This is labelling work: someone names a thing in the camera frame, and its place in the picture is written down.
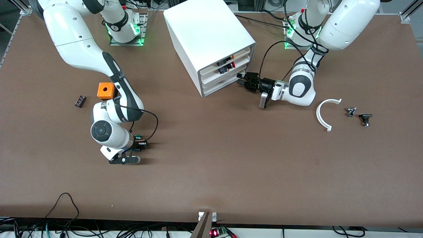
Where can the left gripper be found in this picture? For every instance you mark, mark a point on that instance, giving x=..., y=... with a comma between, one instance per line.
x=266, y=85

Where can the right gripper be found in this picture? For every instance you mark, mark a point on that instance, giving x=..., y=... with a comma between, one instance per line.
x=138, y=144

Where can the green push button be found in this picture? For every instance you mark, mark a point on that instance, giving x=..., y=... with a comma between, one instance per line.
x=138, y=136

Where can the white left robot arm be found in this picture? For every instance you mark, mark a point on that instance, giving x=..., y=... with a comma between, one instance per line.
x=350, y=23

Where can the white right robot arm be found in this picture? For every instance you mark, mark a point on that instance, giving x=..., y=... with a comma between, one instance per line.
x=72, y=43

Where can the white drawer with red button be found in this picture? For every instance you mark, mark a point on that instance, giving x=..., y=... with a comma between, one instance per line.
x=241, y=63

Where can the red push button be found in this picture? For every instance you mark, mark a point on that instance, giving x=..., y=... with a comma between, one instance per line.
x=228, y=67

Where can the white drawer with orange button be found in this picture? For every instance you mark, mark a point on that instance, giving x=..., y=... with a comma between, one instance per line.
x=241, y=54

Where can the orange-yellow push button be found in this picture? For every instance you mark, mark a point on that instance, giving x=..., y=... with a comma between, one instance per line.
x=224, y=60

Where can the white drawer cabinet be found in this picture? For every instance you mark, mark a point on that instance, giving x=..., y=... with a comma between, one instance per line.
x=205, y=29

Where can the small black button part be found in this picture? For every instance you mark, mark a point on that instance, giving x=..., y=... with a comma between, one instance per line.
x=365, y=117

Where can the orange box with hole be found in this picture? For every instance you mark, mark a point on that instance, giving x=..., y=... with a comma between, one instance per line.
x=105, y=90

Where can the small black connector block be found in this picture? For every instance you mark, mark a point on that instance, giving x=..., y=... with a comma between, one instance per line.
x=80, y=101

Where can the white curved plastic arc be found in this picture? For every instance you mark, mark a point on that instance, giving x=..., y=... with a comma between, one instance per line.
x=319, y=115

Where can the small grey metal component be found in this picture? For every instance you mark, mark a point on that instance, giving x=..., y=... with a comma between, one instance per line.
x=351, y=112

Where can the circuit board with red light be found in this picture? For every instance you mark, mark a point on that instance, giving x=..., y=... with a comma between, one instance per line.
x=218, y=232

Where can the small white metal bracket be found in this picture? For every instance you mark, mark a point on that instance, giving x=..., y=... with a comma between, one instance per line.
x=214, y=217

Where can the brown angled bracket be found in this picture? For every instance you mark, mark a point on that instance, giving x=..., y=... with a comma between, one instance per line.
x=202, y=228

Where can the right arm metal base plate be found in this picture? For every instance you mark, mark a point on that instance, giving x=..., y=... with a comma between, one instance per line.
x=144, y=33

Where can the aluminium frame profile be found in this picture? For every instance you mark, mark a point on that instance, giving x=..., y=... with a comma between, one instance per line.
x=25, y=8
x=409, y=10

